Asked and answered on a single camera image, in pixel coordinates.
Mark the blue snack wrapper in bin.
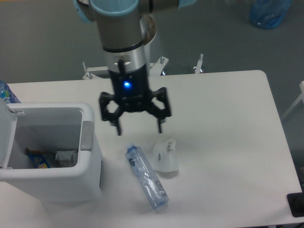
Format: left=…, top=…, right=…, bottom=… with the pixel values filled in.
left=26, top=148, right=56, bottom=169

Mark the crumpled clear plastic bag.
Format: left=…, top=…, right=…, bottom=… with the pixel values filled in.
left=152, top=137, right=179, bottom=172

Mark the grey crumpled wrapper in bin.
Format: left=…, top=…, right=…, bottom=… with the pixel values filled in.
left=55, top=150, right=78, bottom=168

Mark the black device at table corner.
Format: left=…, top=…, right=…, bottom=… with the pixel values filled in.
left=287, top=192, right=304, bottom=218

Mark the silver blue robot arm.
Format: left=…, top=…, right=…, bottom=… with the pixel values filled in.
left=74, top=0, right=195, bottom=135

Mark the blue labelled bottle at edge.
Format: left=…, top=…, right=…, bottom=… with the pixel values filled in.
left=0, top=80, right=21, bottom=104

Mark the blue plastic bag on floor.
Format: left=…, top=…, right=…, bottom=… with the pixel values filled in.
left=249, top=0, right=293, bottom=29

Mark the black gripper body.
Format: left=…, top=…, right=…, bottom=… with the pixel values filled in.
left=109, top=65, right=153, bottom=114

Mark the clear blue plastic bottle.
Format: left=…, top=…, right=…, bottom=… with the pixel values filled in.
left=125, top=144, right=169, bottom=210

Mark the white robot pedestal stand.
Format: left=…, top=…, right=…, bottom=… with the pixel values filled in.
left=82, top=15, right=205, bottom=80

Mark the white furniture frame at right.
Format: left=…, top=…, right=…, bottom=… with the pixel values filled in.
left=281, top=81, right=304, bottom=123

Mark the white push-lid trash can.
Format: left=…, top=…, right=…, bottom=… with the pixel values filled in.
left=0, top=102, right=103, bottom=202

